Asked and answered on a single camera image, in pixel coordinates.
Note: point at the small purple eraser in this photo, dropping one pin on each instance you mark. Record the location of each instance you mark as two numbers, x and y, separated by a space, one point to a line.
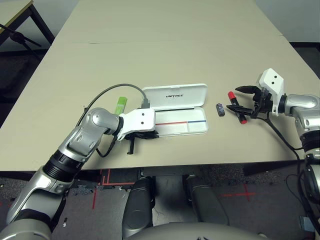
220 109

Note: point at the black marker with red cap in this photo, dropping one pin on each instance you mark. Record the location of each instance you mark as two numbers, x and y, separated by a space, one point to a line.
232 96

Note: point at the dark grey robot leg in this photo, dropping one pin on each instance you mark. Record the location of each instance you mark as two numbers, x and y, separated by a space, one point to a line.
205 200
137 205

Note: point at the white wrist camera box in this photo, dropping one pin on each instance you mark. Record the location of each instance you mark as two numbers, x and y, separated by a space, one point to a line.
140 120
271 82

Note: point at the white plastic pencil case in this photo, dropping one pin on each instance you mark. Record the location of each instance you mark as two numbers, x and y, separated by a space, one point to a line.
175 96

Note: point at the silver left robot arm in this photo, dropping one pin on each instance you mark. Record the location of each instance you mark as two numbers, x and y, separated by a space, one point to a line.
82 135

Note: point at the dark grey left robot leg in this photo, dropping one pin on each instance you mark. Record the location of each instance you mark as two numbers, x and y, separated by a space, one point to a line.
137 205

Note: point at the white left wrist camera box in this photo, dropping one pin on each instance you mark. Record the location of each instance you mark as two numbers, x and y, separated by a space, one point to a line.
140 120

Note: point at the grey robot torso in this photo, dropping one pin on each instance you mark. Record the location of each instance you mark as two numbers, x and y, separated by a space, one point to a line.
195 232

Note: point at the side table with black frame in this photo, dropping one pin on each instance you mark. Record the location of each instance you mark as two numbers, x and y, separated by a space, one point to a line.
15 7

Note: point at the dark grey right robot leg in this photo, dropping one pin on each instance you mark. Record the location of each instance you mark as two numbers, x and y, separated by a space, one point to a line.
205 200

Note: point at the black tripod stand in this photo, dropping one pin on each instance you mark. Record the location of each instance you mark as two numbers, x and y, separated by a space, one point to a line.
17 36

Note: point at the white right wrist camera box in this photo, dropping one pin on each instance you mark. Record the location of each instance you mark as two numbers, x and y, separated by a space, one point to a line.
271 82

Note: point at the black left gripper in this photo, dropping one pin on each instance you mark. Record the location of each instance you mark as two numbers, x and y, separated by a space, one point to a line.
130 145

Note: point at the grey-blue box on floor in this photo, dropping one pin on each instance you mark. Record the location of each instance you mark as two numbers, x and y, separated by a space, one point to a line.
306 223

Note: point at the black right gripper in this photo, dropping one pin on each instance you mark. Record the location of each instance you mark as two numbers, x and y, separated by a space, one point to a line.
261 103

